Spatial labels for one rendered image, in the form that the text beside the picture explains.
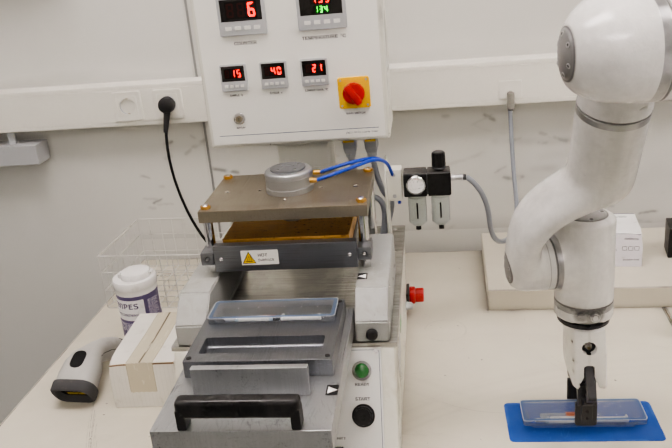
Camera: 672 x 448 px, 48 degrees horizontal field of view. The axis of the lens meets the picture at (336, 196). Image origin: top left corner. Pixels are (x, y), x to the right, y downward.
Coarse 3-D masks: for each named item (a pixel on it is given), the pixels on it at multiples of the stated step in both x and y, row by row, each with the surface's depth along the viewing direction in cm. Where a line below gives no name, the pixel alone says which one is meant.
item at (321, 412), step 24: (192, 384) 96; (216, 384) 96; (240, 384) 95; (264, 384) 95; (288, 384) 95; (312, 384) 97; (336, 384) 96; (168, 408) 95; (312, 408) 92; (336, 408) 92; (168, 432) 90; (192, 432) 90; (216, 432) 90; (240, 432) 89; (264, 432) 89; (288, 432) 88; (312, 432) 88; (336, 432) 91
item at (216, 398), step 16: (176, 400) 89; (192, 400) 89; (208, 400) 89; (224, 400) 88; (240, 400) 88; (256, 400) 88; (272, 400) 88; (288, 400) 87; (176, 416) 89; (192, 416) 89; (208, 416) 89; (224, 416) 89; (240, 416) 88; (256, 416) 88; (272, 416) 88; (288, 416) 88
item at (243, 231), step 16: (240, 224) 128; (256, 224) 127; (272, 224) 127; (288, 224) 126; (304, 224) 125; (320, 224) 125; (336, 224) 124; (352, 224) 125; (224, 240) 122; (240, 240) 122; (256, 240) 122; (272, 240) 121
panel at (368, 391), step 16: (352, 352) 113; (368, 352) 113; (352, 368) 113; (352, 384) 113; (368, 384) 112; (352, 400) 113; (368, 400) 112; (352, 416) 112; (352, 432) 112; (368, 432) 112; (384, 432) 112
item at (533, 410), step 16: (528, 400) 122; (544, 400) 122; (560, 400) 122; (576, 400) 121; (608, 400) 120; (624, 400) 120; (528, 416) 118; (544, 416) 118; (560, 416) 118; (608, 416) 117; (624, 416) 116; (640, 416) 116
